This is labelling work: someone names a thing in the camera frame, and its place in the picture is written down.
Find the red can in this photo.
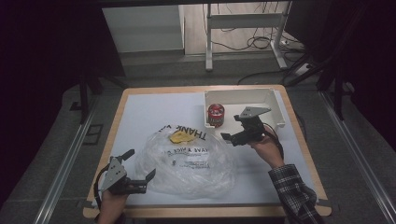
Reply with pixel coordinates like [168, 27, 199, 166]
[206, 103, 226, 128]

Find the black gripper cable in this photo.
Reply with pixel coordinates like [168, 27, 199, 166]
[93, 162, 110, 209]
[262, 122, 285, 161]

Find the white desk frame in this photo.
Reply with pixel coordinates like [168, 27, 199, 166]
[204, 2, 292, 72]

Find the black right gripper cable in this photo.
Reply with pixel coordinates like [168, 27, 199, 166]
[262, 122, 285, 161]

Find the black metal stand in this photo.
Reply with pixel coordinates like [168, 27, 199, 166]
[69, 72, 129, 126]
[285, 52, 357, 121]

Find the white power strip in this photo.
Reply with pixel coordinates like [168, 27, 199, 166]
[293, 62, 313, 77]

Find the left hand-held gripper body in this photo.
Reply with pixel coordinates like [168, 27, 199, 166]
[98, 156, 149, 196]

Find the person's right hand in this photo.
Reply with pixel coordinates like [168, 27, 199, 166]
[247, 130, 286, 170]

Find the clear plastic bag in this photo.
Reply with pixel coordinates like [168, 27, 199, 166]
[134, 124, 237, 201]

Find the white plastic bin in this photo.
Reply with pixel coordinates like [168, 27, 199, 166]
[203, 88, 287, 130]

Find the black floor cable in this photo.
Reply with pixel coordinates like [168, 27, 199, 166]
[211, 3, 292, 52]
[236, 68, 292, 86]

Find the person's left hand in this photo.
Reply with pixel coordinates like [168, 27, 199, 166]
[97, 189, 129, 224]

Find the wooden table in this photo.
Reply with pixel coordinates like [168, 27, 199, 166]
[81, 84, 332, 219]

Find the white cabinet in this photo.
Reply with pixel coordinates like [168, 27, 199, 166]
[101, 4, 186, 53]

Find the aluminium floor rail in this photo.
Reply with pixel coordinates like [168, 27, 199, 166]
[32, 95, 101, 224]
[319, 91, 396, 224]

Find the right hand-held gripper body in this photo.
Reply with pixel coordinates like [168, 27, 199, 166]
[233, 105, 272, 147]

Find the black curtain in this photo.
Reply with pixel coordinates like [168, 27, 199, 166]
[0, 0, 126, 206]
[284, 0, 396, 152]

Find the black floor plate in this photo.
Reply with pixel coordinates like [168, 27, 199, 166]
[82, 123, 105, 146]

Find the yellow snack packet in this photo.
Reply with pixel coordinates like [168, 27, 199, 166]
[168, 129, 197, 145]

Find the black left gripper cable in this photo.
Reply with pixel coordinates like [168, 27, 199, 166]
[93, 162, 110, 209]

